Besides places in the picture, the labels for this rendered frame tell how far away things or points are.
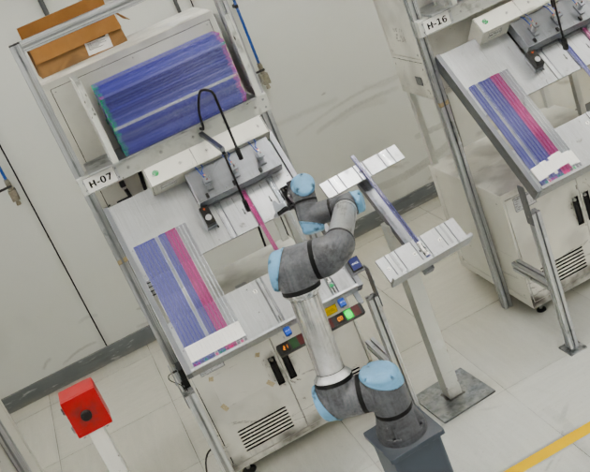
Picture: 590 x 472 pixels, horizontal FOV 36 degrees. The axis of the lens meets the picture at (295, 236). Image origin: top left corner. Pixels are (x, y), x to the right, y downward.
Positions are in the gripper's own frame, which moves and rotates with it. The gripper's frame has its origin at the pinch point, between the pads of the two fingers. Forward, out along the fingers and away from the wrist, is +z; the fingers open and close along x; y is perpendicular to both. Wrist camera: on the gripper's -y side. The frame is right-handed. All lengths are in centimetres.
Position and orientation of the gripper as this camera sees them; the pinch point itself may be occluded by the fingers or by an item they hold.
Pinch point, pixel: (293, 209)
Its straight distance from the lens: 323.8
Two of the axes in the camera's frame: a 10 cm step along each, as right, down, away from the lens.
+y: -4.6, -8.8, 0.8
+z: -1.2, 1.6, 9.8
